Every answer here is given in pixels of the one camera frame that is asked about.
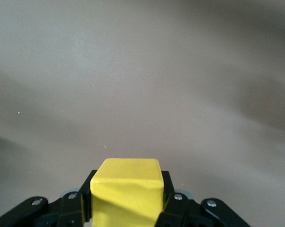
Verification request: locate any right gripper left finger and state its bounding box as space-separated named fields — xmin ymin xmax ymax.
xmin=0 ymin=169 xmax=97 ymax=227

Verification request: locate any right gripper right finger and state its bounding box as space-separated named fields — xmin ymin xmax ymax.
xmin=154 ymin=170 xmax=250 ymax=227

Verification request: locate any yellow cube block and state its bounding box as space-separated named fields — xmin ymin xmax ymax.
xmin=90 ymin=157 xmax=164 ymax=227

